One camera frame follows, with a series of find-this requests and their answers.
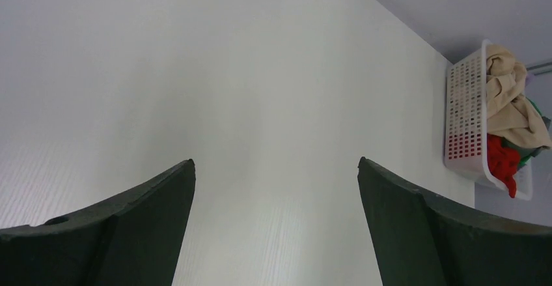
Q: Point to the white plastic laundry basket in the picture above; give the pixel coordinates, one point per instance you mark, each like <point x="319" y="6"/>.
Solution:
<point x="466" y="120"/>

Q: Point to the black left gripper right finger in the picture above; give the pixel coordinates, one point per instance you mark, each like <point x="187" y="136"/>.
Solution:
<point x="422" y="238"/>

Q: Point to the beige t shirt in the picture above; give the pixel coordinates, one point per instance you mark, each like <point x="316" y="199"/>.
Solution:
<point x="505" y="87"/>

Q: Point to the green t shirt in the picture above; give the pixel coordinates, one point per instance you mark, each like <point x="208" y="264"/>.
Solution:
<point x="532" y="153"/>

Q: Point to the red t shirt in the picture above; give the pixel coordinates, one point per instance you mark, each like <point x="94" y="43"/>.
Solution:
<point x="503" y="163"/>

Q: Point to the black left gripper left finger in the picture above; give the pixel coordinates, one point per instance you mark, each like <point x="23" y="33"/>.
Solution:
<point x="131" y="238"/>

